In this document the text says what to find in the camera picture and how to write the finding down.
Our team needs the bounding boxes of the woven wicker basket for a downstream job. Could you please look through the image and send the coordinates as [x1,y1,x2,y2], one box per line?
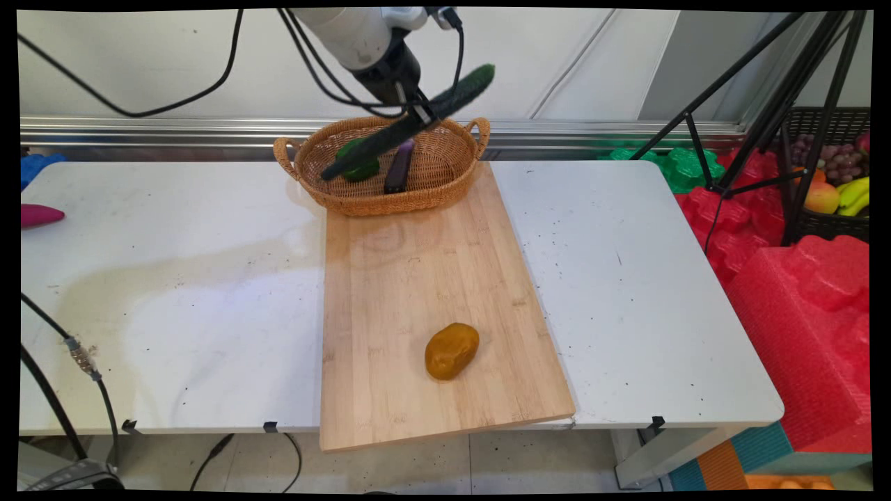
[273,115,491,217]

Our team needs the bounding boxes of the green bell pepper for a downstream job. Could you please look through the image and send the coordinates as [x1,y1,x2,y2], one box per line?
[336,138,381,183]

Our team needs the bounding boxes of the purple eggplant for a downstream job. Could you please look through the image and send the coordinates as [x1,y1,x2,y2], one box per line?
[384,138,416,195]

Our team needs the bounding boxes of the wooden cutting board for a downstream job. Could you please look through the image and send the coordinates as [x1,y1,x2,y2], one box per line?
[319,161,577,452]

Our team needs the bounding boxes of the grey floor device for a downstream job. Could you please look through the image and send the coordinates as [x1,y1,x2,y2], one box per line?
[24,459,126,492]

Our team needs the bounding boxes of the red foam mats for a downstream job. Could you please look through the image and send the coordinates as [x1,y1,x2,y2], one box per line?
[674,146,872,454]

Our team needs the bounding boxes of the pink toy vegetable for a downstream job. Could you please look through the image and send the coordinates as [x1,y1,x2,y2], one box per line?
[21,203,66,229]

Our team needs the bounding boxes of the purple grapes bunch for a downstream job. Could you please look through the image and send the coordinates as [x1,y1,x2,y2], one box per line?
[790,134,865,186]

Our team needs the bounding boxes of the white table leg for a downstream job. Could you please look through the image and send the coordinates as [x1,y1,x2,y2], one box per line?
[613,426,749,489]

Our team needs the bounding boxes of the black camera cable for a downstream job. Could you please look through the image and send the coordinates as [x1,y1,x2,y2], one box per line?
[277,8,466,119]

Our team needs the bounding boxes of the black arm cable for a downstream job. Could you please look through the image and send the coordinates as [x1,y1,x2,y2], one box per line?
[17,8,244,119]

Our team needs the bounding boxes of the brown potato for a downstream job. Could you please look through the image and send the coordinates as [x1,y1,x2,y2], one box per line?
[425,322,481,381]

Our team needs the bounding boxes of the black plastic crate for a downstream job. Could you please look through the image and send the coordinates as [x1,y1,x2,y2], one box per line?
[771,106,871,244]

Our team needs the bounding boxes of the blue orange foam mat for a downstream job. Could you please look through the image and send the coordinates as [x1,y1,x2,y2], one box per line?
[668,421,872,491]

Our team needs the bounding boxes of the blue foam piece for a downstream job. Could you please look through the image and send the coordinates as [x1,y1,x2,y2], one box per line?
[21,153,68,190]

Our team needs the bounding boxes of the metal wall rail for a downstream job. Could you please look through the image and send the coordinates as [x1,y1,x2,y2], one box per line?
[19,117,749,144]

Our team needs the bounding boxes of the cable with metal connector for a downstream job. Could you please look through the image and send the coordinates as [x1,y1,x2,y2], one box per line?
[21,293,120,468]

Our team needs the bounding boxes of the black tripod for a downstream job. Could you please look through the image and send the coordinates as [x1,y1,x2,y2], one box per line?
[629,10,868,247]

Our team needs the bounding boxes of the yellow bananas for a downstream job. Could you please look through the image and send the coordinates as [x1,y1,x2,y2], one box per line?
[837,176,871,217]

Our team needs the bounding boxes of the red yellow peach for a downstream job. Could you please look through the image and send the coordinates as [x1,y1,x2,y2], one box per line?
[804,182,841,215]

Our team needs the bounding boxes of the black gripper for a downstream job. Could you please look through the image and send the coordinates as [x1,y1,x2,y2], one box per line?
[354,40,450,137]

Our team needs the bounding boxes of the black floor cable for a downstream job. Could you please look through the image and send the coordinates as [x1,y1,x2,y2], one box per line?
[189,432,305,493]

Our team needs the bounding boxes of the green foam mats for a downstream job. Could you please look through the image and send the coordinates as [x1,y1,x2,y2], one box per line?
[597,139,727,194]

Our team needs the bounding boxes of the long dark green cucumber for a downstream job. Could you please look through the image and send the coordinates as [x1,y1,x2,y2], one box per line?
[320,63,496,182]

